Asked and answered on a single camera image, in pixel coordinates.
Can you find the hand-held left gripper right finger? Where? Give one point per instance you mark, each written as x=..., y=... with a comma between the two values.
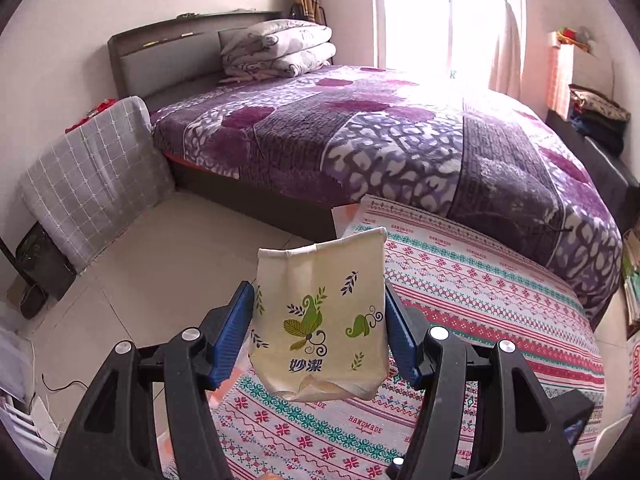
x=402, y=340

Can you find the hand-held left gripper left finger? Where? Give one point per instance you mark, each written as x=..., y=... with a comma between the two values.
x=232, y=340

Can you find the cream leaf-print paper cup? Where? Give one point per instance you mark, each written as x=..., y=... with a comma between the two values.
x=320, y=280

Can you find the patterned tablecloth table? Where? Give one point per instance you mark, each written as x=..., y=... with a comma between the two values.
x=475, y=310

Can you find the bed with purple blanket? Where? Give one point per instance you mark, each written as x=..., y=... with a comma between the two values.
x=375, y=135

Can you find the black box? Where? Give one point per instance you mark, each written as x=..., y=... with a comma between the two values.
x=37, y=260

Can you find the white papers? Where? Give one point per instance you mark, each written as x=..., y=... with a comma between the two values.
x=20, y=395

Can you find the blue water carton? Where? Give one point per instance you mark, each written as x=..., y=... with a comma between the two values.
x=635, y=365

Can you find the red cloth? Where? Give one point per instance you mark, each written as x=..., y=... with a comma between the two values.
x=95, y=115

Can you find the dark storage bench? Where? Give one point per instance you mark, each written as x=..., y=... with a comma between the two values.
x=612, y=175

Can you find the stack of dark clothes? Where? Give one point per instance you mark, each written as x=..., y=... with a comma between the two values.
x=600, y=132

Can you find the folded white quilt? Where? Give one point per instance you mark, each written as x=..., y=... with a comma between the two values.
x=280, y=47

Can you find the patterned cushion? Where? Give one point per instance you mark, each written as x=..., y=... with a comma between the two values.
x=600, y=105

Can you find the pale pink curtain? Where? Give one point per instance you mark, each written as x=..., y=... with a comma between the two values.
x=507, y=35

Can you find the white cabinet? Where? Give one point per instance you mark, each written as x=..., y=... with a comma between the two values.
x=580, y=70

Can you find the window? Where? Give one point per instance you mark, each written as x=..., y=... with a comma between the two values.
x=425, y=10

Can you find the black coat rack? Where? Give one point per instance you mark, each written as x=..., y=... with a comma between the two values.
x=325, y=17

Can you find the colourful folded cloth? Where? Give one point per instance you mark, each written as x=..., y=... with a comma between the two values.
x=572, y=37

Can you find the dark bed frame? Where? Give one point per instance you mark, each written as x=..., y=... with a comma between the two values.
x=165, y=55

